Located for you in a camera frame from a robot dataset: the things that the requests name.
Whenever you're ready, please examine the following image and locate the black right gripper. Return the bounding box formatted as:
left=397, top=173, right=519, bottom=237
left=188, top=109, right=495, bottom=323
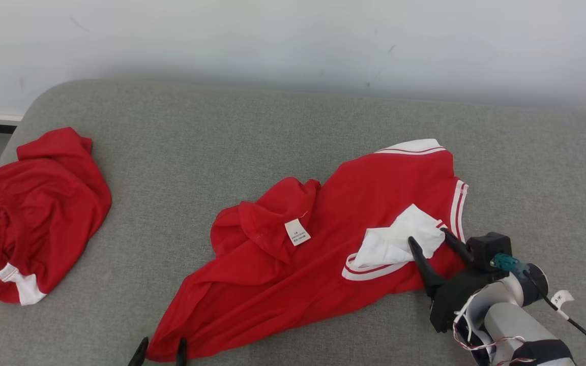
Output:
left=407, top=228, right=509, bottom=334

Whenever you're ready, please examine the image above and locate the red basketball jersey white trim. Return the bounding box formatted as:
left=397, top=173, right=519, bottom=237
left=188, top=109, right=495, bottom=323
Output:
left=145, top=138, right=470, bottom=362

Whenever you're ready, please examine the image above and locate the red shorts white stripe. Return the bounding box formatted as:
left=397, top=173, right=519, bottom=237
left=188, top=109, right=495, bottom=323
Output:
left=0, top=127, right=112, bottom=306

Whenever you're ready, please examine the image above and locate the red white thin wire bundle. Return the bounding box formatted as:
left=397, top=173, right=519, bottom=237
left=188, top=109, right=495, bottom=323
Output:
left=452, top=305, right=537, bottom=365

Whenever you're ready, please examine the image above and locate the white cable tag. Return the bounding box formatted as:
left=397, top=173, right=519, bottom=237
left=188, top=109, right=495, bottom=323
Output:
left=551, top=289, right=575, bottom=312

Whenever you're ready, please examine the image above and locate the black right camera cable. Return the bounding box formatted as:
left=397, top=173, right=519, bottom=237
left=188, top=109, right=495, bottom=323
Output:
left=523, top=270, right=586, bottom=365

